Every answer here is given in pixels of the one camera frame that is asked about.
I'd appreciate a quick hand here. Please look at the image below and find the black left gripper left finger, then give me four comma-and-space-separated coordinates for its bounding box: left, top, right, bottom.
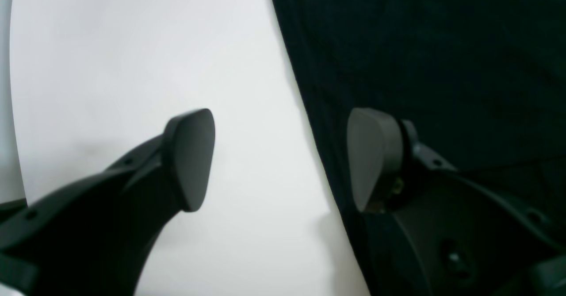
0, 108, 215, 296

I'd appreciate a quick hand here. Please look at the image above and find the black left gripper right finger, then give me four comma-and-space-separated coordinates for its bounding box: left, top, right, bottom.
346, 108, 565, 296

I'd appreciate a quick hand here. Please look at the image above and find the black graphic t-shirt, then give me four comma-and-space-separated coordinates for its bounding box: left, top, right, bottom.
272, 0, 566, 296

